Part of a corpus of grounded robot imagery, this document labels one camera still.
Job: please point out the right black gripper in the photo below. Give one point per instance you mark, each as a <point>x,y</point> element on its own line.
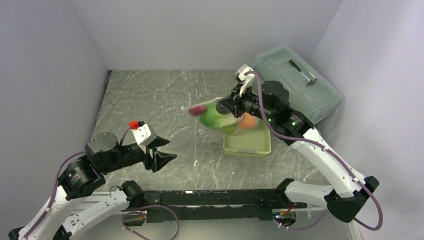
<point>233,105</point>

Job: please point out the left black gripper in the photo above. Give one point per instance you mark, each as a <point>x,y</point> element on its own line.
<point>159,159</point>

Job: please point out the green cabbage toy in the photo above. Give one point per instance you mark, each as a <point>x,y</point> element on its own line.
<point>215,121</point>

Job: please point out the clear dotted zip bag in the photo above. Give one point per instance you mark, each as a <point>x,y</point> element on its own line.
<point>220,109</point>

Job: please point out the green toy apple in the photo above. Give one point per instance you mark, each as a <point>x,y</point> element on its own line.
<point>230,129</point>

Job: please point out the orange peach toy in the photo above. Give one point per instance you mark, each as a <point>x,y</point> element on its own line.
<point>247,121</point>

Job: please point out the purple eggplant toy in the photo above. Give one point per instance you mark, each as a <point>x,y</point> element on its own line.
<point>197,110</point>

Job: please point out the pale green plastic basket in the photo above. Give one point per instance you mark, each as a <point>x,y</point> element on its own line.
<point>252,142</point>

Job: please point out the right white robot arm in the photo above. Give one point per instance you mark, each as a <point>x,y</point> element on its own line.
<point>348,190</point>

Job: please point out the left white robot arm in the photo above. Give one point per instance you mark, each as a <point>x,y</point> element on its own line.
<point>81,177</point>

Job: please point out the clear lidded storage box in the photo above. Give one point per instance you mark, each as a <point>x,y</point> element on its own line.
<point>316,102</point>

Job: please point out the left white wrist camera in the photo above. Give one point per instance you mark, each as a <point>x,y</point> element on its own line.
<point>142,132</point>

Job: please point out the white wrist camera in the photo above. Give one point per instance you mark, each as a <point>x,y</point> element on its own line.
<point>142,132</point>
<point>245,77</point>

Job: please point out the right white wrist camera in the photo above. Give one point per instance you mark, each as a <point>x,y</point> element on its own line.
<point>245,77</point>

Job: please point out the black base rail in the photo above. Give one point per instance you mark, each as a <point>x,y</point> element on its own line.
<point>259,204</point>

